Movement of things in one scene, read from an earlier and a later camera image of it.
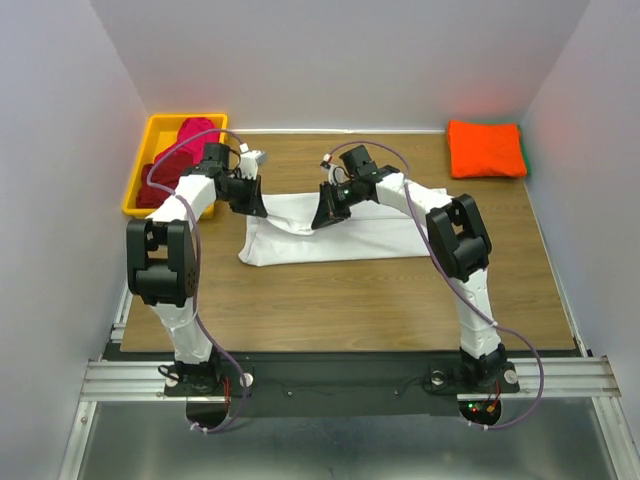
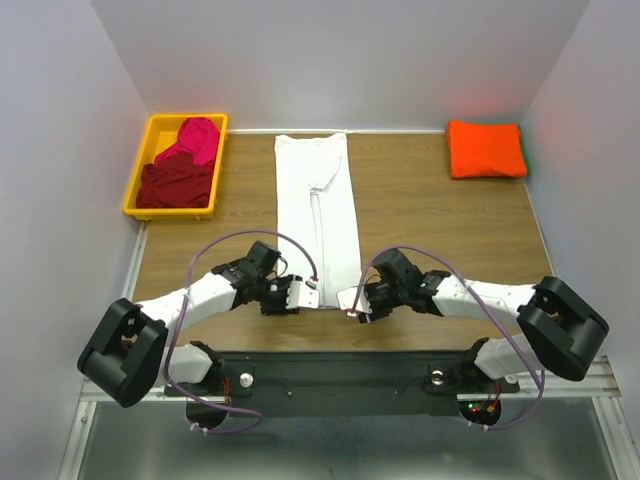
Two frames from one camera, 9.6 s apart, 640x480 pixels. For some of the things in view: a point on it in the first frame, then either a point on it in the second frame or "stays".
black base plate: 343,384 stays
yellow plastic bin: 162,134 stays
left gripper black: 254,203 → 280,307
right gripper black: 328,211 → 376,314
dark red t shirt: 167,172 stays
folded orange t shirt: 483,149 stays
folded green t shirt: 526,158 stays
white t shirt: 286,234 → 316,213
